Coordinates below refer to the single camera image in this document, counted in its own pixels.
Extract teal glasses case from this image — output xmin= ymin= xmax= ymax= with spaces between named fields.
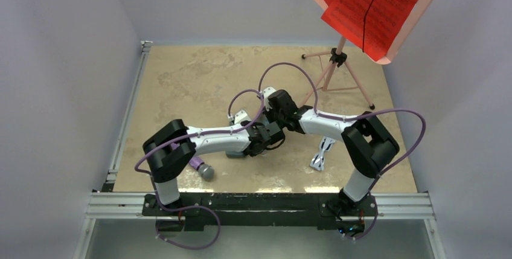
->
xmin=225 ymin=151 xmax=246 ymax=159

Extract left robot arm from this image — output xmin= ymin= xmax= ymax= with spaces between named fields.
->
xmin=142 ymin=119 xmax=286 ymax=216

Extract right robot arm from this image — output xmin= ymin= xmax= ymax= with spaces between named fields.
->
xmin=263 ymin=87 xmax=400 ymax=215

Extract white folded glasses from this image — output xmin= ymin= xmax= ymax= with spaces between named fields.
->
xmin=310 ymin=136 xmax=336 ymax=171

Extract purple microphone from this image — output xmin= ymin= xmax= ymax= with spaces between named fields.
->
xmin=188 ymin=157 xmax=214 ymax=181

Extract red sheet music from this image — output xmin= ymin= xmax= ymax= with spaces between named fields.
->
xmin=321 ymin=0 xmax=418 ymax=61

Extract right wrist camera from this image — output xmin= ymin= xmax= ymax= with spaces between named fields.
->
xmin=260 ymin=86 xmax=277 ymax=103

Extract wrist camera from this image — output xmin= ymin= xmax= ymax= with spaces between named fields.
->
xmin=260 ymin=86 xmax=277 ymax=103
xmin=228 ymin=109 xmax=251 ymax=126

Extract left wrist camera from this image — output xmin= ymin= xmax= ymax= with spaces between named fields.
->
xmin=228 ymin=109 xmax=251 ymax=126

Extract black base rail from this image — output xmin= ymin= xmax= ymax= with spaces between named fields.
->
xmin=142 ymin=193 xmax=377 ymax=234

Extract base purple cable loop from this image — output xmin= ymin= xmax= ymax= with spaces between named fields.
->
xmin=153 ymin=197 xmax=221 ymax=251

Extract aluminium frame rail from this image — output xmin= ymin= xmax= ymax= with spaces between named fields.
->
xmin=75 ymin=45 xmax=444 ymax=258

